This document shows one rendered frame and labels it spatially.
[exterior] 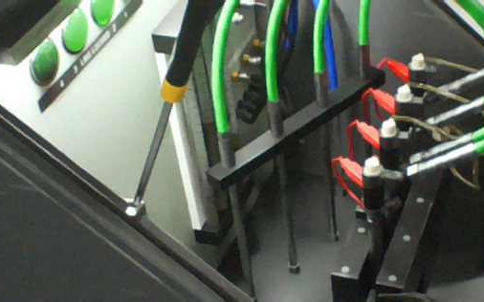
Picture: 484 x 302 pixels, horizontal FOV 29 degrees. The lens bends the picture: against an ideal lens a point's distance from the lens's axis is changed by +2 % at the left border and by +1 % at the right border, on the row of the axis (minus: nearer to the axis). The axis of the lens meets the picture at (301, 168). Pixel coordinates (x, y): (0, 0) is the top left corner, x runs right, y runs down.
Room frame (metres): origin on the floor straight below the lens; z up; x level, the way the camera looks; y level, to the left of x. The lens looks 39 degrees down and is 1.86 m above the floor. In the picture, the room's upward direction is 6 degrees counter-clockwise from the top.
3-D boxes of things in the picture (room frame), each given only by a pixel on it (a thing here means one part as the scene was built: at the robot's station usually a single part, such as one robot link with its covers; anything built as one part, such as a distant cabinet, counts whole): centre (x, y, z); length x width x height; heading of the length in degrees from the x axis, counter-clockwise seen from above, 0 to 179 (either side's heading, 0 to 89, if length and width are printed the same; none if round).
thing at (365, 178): (0.87, -0.10, 1.03); 0.05 x 0.03 x 0.21; 67
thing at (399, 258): (0.99, -0.14, 0.91); 0.34 x 0.10 x 0.15; 157
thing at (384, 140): (0.95, -0.13, 1.03); 0.05 x 0.03 x 0.21; 67
